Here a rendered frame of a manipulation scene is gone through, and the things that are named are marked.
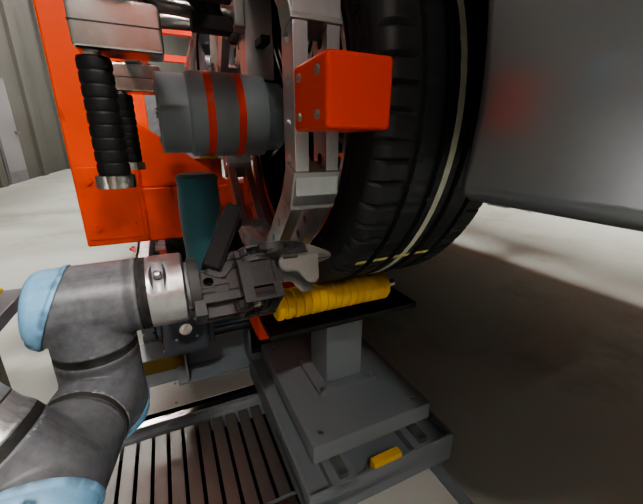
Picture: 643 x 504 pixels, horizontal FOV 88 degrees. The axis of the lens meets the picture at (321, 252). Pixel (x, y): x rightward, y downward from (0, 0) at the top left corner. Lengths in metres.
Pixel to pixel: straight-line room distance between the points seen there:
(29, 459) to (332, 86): 0.41
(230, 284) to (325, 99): 0.26
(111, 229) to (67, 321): 0.70
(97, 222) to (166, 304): 0.72
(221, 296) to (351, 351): 0.49
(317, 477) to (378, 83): 0.73
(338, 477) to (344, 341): 0.28
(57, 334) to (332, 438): 0.54
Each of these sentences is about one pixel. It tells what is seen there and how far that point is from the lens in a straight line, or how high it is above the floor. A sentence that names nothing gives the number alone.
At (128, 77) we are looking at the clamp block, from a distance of 0.82.
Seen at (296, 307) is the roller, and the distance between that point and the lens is 0.63.
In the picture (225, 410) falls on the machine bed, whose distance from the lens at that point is 1.11.
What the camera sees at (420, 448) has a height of 0.17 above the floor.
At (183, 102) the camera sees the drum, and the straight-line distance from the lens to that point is 0.61.
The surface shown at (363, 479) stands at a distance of 0.82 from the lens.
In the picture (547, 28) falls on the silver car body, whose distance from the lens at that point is 0.37.
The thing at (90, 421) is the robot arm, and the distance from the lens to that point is 0.43.
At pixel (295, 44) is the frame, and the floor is 0.91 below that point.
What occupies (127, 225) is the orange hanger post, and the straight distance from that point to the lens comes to 1.12.
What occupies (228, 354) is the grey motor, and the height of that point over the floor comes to 0.09.
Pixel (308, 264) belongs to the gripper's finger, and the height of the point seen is 0.63.
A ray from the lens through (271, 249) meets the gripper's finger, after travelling 0.46.
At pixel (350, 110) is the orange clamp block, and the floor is 0.83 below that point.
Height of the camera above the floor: 0.80
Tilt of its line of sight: 18 degrees down
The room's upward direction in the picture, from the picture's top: straight up
